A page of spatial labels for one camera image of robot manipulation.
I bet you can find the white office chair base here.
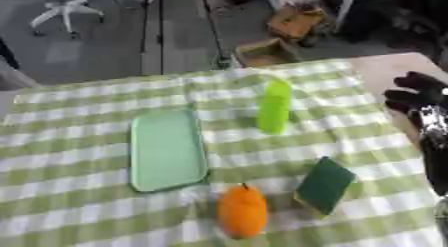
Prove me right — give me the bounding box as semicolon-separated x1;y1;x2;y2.
28;0;109;39

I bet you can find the dark green sponge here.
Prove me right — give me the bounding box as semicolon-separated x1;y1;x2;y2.
292;156;359;216

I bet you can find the pale green tray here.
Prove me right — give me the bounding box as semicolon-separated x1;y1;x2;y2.
127;108;210;193

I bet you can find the orange toy fruit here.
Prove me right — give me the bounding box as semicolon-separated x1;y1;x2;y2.
215;182;270;240

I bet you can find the black tripod stand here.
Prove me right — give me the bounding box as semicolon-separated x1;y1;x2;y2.
138;0;167;76

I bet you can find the orange bag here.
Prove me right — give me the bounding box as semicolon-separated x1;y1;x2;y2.
266;2;329;42

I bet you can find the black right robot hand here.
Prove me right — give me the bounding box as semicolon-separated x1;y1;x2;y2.
381;70;448;116

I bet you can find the open cardboard box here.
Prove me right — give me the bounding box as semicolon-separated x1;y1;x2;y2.
232;37;301;68

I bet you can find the lime green plastic bottle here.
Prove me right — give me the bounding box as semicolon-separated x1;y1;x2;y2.
253;78;294;136

